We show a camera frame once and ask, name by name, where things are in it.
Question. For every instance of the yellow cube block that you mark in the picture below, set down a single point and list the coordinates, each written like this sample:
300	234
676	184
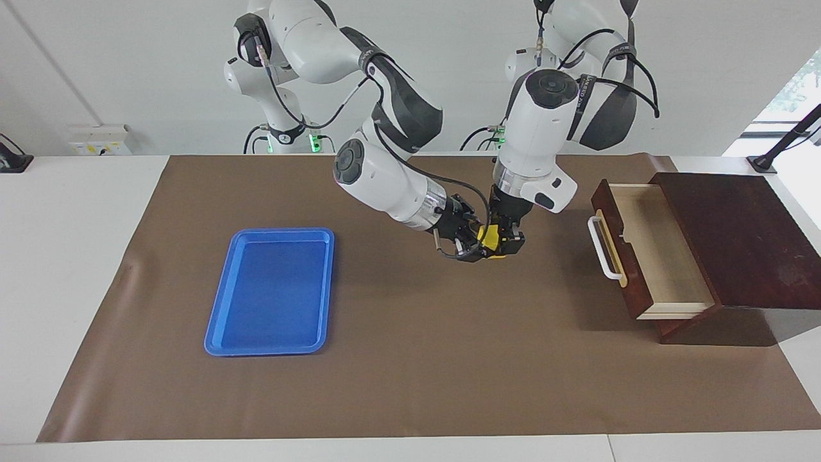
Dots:
489	237

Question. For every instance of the dark wooden drawer cabinet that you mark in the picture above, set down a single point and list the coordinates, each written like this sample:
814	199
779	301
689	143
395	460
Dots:
744	244

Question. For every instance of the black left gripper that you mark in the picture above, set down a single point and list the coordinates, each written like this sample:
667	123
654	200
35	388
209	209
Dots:
510	205

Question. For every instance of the black table clamp stand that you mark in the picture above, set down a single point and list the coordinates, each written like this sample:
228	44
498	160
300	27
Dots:
13	160

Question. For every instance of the blue plastic tray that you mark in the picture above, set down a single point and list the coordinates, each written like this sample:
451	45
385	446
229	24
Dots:
272	295

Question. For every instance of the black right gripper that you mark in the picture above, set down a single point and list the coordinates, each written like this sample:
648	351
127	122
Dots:
457	218

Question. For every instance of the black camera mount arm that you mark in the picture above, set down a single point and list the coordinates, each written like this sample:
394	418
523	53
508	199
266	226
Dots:
786	138

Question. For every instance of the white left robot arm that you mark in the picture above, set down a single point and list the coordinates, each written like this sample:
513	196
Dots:
545	128

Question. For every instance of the brown table mat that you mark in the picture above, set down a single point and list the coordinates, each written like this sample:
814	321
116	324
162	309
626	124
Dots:
417	359

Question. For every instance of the white wall socket box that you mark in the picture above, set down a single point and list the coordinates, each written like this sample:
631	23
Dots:
99	140

